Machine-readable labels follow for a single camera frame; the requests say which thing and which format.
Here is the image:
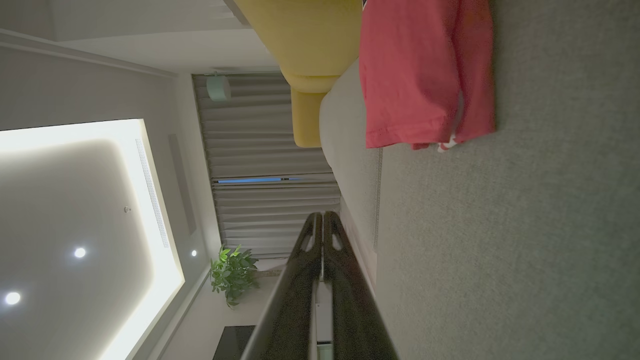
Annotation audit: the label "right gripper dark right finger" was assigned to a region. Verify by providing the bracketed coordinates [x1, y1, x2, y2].
[323, 211, 399, 360]

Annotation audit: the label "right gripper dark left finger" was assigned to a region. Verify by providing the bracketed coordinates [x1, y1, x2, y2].
[240, 211, 324, 360]

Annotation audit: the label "red white-striped shorts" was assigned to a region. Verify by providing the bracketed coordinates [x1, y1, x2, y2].
[358, 0, 497, 152]

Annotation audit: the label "black flat television screen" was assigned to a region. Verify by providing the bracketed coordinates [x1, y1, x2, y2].
[212, 325, 257, 360]

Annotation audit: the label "green leafy potted plant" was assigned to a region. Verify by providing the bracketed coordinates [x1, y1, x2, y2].
[210, 244, 261, 309]

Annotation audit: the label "grey pleated curtain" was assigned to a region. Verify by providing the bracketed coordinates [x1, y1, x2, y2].
[192, 74, 342, 260]

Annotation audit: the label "white linear air vent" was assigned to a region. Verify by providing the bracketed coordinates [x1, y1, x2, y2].
[135, 139, 171, 249]

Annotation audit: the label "large grey fabric sofa seat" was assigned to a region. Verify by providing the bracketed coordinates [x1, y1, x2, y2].
[319, 0, 640, 360]

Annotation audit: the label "yellow upholstered armchair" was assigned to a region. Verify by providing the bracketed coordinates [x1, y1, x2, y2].
[234, 0, 364, 149]

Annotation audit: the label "white round wall device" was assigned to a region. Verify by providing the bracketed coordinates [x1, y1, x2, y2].
[206, 75, 232, 103]

